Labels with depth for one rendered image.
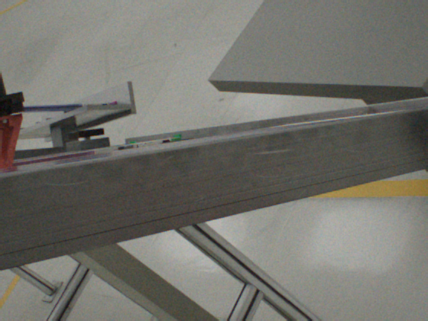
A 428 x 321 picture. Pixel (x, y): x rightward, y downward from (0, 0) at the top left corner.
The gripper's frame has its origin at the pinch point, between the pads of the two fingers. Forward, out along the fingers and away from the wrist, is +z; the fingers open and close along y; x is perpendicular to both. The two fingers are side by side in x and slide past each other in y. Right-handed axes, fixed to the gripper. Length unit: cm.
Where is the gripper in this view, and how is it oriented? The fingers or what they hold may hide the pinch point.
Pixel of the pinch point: (2, 167)
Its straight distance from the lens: 104.2
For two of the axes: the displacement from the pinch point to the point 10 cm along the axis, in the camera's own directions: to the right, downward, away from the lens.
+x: 7.5, -2.4, 6.1
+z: 2.2, 9.7, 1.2
